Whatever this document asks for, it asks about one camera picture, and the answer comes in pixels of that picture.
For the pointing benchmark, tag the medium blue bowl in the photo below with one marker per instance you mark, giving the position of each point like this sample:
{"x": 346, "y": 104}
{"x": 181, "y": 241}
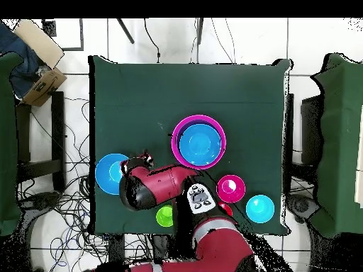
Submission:
{"x": 106, "y": 175}
{"x": 200, "y": 144}

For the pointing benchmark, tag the large pink bowl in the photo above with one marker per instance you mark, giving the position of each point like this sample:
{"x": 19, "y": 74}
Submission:
{"x": 198, "y": 116}

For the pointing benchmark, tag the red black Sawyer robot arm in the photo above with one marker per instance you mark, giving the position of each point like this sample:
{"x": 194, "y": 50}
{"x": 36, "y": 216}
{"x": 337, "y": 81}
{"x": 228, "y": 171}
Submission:
{"x": 170, "y": 181}

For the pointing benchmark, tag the green cup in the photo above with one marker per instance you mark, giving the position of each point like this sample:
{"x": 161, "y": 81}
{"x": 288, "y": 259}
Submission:
{"x": 164, "y": 216}

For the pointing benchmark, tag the dark green tablecloth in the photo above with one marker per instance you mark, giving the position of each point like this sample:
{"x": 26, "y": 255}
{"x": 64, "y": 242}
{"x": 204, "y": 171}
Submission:
{"x": 136, "y": 90}

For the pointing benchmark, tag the black floor box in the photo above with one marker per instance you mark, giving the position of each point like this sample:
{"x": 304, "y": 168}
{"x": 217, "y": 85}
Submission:
{"x": 116, "y": 246}

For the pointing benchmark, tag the small crimson bowl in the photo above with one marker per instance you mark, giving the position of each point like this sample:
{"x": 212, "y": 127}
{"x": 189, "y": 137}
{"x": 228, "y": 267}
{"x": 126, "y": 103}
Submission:
{"x": 234, "y": 191}

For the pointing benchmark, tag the red cup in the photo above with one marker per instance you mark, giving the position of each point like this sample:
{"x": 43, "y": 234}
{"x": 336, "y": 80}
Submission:
{"x": 227, "y": 209}

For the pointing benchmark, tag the brown cardboard box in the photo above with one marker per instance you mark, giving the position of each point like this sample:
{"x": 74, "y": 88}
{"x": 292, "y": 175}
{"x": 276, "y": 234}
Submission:
{"x": 42, "y": 87}

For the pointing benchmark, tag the small blue bowl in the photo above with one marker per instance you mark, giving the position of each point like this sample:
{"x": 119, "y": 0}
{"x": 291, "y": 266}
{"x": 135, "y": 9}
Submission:
{"x": 260, "y": 209}

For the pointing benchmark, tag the dark blue cloth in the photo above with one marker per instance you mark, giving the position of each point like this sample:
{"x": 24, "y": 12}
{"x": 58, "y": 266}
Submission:
{"x": 19, "y": 70}

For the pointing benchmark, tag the beige cushion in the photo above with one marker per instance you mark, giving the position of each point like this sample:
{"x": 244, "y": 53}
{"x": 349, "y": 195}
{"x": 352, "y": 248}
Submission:
{"x": 39, "y": 42}

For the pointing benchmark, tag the black box cabinet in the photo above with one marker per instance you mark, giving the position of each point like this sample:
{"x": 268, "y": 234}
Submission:
{"x": 310, "y": 127}

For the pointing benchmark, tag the black stand frame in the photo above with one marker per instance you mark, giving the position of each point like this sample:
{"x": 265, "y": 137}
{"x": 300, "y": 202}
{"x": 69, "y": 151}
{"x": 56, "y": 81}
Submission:
{"x": 58, "y": 127}

